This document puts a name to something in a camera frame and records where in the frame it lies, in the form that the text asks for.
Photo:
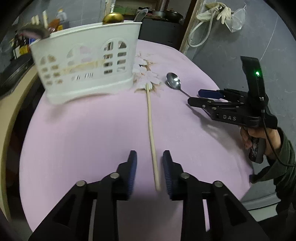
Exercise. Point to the person's right hand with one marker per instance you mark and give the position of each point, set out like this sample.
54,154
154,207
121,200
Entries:
256,133

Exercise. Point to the large oil jug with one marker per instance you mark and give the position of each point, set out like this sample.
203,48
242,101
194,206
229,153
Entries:
62,17

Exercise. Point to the pink tablecloth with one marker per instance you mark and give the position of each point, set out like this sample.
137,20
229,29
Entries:
104,129

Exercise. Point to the cream rubber glove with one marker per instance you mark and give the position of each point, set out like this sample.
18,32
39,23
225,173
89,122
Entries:
205,12
224,12

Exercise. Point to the gold coloured spoon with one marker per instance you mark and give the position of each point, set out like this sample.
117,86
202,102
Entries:
112,18

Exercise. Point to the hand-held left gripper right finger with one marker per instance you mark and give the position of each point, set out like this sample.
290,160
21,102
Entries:
168,171

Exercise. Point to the wooden door frame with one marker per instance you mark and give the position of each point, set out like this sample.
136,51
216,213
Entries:
189,25

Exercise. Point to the stainless steel spoon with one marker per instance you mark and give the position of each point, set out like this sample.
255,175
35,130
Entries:
34,31
140,15
174,81

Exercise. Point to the steel pot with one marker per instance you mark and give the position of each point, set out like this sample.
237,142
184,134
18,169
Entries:
157,12

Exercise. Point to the grey cabinet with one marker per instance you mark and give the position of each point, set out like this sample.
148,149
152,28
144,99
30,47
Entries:
161,32

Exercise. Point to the black induction cooker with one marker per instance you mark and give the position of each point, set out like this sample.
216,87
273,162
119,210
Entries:
13,69

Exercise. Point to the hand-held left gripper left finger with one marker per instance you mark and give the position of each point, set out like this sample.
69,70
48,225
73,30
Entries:
131,171

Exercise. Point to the beige kitchen counter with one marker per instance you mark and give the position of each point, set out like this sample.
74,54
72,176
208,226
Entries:
13,97

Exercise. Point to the orange food packet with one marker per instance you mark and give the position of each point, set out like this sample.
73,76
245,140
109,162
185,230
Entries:
54,25

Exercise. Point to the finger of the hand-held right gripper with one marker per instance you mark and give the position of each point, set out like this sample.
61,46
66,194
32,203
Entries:
203,103
210,93

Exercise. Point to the black cooking pot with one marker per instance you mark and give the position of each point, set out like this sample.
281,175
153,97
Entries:
174,15

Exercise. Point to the white plastic utensil basket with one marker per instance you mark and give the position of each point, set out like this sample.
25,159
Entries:
87,37

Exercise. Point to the clear hanging bag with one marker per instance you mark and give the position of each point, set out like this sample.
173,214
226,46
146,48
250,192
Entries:
237,19

